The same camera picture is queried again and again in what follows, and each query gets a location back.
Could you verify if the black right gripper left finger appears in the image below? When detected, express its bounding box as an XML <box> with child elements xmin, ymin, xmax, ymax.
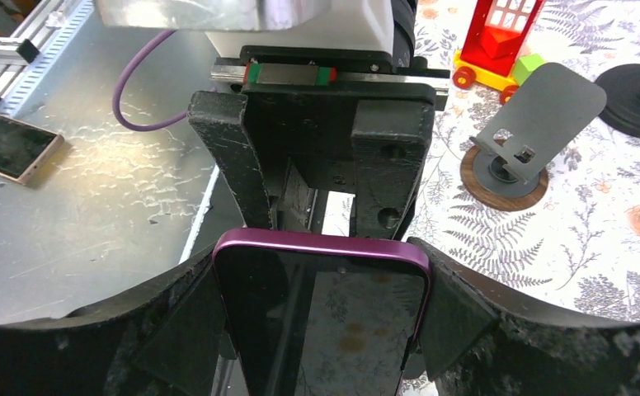
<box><xmin>0</xmin><ymin>253</ymin><xmax>224</xmax><ymax>395</ymax></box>

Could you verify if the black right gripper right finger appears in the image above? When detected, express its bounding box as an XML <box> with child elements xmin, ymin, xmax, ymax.
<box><xmin>411</xmin><ymin>238</ymin><xmax>640</xmax><ymax>395</ymax></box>

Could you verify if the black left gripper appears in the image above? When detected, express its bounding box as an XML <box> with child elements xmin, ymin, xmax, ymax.
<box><xmin>187</xmin><ymin>45</ymin><xmax>450</xmax><ymax>240</ymax></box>

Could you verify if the purple-edged smartphone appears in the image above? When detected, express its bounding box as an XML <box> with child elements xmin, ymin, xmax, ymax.
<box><xmin>213</xmin><ymin>228</ymin><xmax>431</xmax><ymax>395</ymax></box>

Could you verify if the black round-base phone stand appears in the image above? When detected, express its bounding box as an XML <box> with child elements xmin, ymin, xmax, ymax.
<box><xmin>595</xmin><ymin>64</ymin><xmax>640</xmax><ymax>139</ymax></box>

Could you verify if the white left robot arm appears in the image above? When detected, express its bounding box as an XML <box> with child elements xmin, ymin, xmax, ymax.
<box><xmin>96</xmin><ymin>1</ymin><xmax>449</xmax><ymax>240</ymax></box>

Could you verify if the grey stand on wooden base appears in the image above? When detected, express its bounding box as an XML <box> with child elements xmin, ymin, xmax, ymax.
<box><xmin>460</xmin><ymin>63</ymin><xmax>607</xmax><ymax>212</ymax></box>

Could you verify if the gold-edged phone off table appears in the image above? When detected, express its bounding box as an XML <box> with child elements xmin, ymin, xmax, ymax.
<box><xmin>0</xmin><ymin>115</ymin><xmax>65</xmax><ymax>185</ymax></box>

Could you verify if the floral patterned mat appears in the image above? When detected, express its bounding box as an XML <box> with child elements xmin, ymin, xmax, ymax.
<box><xmin>319</xmin><ymin>0</ymin><xmax>640</xmax><ymax>396</ymax></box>

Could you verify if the red toy car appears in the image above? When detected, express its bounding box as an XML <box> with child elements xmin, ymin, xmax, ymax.
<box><xmin>451</xmin><ymin>0</ymin><xmax>544</xmax><ymax>105</ymax></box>

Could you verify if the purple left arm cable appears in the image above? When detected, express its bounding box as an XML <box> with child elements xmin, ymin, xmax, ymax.
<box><xmin>112</xmin><ymin>30</ymin><xmax>190</xmax><ymax>133</ymax></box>

